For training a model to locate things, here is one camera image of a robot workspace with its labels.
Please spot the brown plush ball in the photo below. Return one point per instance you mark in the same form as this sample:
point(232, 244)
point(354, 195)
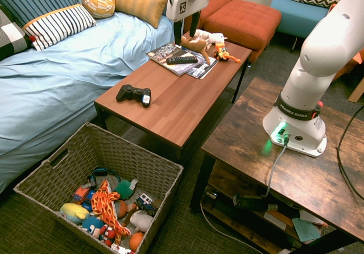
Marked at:
point(121, 208)

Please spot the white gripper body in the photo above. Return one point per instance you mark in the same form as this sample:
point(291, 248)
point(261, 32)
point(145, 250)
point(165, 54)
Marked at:
point(185, 5)

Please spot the yellow plush toy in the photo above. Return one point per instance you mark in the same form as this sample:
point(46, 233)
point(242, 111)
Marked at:
point(72, 211)

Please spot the light blue sofa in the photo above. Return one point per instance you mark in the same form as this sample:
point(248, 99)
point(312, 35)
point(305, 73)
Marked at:
point(71, 75)

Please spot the orange toy truck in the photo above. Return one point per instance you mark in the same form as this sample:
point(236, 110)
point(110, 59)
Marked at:
point(80, 193)

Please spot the orange ball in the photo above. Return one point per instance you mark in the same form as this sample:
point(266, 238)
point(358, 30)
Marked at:
point(136, 241)

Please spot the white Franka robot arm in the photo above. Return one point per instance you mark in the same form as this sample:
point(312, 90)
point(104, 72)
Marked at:
point(312, 52)

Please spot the white red small toy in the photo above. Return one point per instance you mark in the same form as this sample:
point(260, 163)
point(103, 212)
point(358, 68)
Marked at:
point(119, 249)

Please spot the black remote control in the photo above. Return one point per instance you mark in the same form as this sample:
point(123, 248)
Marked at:
point(182, 60)

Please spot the white blue toy truck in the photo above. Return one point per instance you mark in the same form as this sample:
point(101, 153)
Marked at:
point(145, 201)

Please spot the red-brown wooden coffee table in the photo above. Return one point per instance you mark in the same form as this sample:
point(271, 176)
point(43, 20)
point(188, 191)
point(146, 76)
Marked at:
point(176, 100)

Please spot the orange ottoman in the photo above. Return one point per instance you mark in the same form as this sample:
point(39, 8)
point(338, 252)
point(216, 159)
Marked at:
point(244, 18)

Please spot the orange toy excavator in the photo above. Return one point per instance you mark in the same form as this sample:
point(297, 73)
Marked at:
point(221, 52)

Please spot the teal notebook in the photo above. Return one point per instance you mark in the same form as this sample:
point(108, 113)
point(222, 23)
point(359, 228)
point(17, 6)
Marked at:
point(305, 229)

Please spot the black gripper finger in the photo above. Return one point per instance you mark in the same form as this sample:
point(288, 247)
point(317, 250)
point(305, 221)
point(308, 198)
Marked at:
point(177, 32)
point(195, 24)

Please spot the white paper sheet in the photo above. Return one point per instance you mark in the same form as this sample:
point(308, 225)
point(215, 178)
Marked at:
point(310, 217)

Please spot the blue plush toy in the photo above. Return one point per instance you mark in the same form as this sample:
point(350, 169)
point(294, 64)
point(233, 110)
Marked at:
point(92, 225)

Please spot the brown kangaroo plush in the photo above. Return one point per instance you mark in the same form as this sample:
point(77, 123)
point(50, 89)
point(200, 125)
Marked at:
point(193, 45)

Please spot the black gamepad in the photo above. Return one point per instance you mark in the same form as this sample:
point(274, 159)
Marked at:
point(130, 92)

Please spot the blue black headphones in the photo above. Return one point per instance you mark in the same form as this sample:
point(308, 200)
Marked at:
point(105, 171)

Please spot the grey plush toy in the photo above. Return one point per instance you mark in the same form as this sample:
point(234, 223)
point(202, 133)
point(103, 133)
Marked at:
point(140, 220)

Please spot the black power brick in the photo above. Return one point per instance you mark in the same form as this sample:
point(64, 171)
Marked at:
point(253, 203)

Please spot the business magazine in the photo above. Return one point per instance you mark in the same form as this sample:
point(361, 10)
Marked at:
point(202, 70)

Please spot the rustic dark wood table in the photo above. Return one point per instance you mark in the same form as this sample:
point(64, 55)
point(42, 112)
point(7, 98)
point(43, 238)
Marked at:
point(250, 140)

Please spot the black white checked pillow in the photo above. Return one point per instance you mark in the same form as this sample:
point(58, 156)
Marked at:
point(11, 38)

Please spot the orange flame lizard plush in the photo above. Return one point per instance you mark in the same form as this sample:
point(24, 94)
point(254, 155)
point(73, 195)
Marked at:
point(103, 203)

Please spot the orange armchair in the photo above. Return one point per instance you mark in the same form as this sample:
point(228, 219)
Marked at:
point(219, 2)

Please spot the blue toy car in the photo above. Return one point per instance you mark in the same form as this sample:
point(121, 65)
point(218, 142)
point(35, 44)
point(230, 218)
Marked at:
point(88, 201)

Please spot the magazine with tree photo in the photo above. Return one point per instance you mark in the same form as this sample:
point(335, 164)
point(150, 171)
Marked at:
point(165, 50)

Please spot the green plush toy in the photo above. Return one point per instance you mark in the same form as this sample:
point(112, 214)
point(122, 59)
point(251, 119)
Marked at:
point(123, 190)

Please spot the orange chair with wooden leg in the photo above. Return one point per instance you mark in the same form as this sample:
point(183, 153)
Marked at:
point(357, 90)

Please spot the red plush toy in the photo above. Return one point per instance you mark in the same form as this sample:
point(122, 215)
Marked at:
point(108, 234)

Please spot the mustard yellow pillow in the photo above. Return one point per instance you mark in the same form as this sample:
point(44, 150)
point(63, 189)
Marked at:
point(139, 1)

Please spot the grey wicker basket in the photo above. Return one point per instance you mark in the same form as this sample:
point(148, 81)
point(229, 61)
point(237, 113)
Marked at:
point(122, 154)

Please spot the blue armchair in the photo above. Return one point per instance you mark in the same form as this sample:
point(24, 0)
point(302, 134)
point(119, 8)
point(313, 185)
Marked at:
point(295, 12)

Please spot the white navy striped pillow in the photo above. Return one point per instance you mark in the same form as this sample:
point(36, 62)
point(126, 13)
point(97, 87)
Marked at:
point(57, 24)

